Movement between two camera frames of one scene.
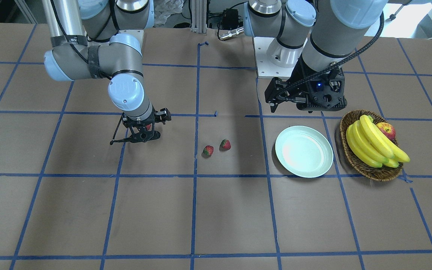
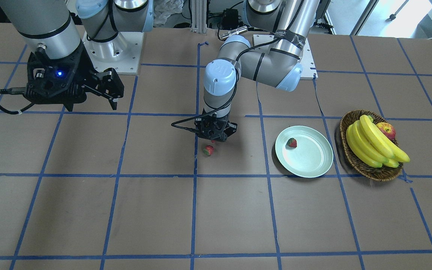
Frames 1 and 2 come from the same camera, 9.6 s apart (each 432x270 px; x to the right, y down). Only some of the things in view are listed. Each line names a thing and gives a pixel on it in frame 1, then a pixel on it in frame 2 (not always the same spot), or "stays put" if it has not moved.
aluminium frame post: [198, 16] stays put
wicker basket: [380, 174] stays put
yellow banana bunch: [371, 146] stays put
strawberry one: [225, 145] -> [291, 143]
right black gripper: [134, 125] -> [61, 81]
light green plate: [304, 151] stays put
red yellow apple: [388, 129] stays put
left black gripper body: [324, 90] -> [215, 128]
